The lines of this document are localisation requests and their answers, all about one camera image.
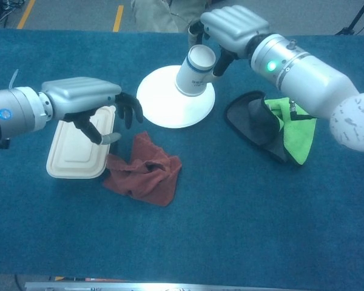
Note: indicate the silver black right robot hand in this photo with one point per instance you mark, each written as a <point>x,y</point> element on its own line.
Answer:
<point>233,27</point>

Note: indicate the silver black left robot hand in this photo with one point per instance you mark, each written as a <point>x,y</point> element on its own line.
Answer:
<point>79,94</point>

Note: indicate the beige lidded food container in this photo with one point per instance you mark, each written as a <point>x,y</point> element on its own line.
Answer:
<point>69,154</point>

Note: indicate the translucent squeeze bottle bent spout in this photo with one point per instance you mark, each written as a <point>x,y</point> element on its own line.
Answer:
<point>14,78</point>

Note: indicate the white paper cup blue band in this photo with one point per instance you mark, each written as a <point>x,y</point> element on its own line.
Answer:
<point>194,82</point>

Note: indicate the brown cloth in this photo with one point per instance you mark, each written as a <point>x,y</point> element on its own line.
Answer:
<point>151,182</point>

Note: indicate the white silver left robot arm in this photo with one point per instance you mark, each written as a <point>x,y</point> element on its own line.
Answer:
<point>15,112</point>

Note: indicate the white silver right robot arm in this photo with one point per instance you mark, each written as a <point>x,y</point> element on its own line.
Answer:
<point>306,75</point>

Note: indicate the white round plate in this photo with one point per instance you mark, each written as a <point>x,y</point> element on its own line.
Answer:
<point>163,103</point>

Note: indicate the person in khaki trousers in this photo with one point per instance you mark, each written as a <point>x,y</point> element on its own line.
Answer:
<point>157,18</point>

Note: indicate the yellow floor tape strip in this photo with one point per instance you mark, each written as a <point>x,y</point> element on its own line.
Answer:
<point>25,15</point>

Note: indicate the black tripod stand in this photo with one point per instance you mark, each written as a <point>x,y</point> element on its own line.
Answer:
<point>356,18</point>

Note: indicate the blue carpet table cover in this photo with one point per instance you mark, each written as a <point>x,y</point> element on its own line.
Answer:
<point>230,212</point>

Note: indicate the aluminium rail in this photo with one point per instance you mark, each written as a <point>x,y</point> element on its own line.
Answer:
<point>139,286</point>

